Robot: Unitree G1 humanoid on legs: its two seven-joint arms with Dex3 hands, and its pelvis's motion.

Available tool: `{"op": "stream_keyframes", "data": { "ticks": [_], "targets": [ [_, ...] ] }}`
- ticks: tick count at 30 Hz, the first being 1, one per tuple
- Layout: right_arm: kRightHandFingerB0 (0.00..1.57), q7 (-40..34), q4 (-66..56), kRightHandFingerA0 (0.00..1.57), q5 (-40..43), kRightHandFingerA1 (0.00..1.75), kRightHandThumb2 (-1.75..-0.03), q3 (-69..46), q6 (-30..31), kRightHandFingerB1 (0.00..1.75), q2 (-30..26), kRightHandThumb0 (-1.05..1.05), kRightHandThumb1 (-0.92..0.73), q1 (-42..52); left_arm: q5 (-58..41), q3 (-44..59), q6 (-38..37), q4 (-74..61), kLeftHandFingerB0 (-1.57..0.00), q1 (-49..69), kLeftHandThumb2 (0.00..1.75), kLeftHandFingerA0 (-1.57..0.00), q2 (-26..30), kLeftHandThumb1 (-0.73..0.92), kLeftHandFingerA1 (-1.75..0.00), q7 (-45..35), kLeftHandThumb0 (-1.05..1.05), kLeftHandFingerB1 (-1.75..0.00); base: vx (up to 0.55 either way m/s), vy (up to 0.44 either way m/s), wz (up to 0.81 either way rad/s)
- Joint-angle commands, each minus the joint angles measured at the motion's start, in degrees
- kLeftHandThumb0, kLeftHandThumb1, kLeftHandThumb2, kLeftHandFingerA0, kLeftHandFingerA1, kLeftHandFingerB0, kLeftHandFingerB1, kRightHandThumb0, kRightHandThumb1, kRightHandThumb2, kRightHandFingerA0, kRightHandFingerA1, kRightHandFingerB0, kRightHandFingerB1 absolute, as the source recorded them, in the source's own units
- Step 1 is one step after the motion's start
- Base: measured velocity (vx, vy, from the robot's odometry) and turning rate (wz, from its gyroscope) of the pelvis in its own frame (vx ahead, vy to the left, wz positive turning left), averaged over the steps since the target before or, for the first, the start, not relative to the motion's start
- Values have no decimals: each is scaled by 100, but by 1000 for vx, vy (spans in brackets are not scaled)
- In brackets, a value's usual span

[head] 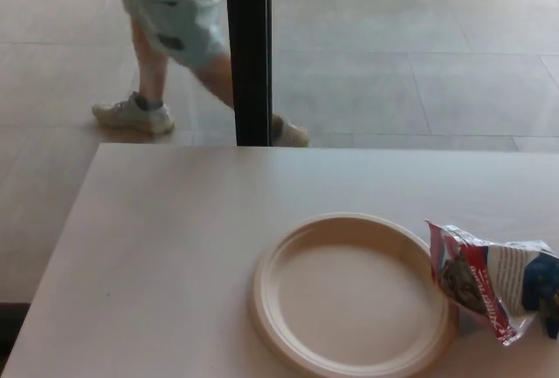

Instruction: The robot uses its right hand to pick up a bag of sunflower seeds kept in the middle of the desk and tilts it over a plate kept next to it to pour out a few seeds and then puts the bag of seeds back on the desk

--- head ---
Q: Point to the black vertical window post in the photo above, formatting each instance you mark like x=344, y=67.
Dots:
x=249, y=46

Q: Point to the bare person leg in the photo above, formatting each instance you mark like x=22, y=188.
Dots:
x=214, y=81
x=150, y=72

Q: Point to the round beige paper plate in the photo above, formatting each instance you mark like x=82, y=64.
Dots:
x=349, y=299

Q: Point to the light grey shorts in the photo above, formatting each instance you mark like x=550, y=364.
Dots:
x=174, y=2

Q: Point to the white sneaker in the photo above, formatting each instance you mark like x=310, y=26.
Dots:
x=290, y=133
x=135, y=116

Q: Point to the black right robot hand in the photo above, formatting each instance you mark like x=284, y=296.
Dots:
x=543, y=277

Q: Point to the red white sunflower seed bag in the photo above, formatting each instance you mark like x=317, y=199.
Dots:
x=498, y=269

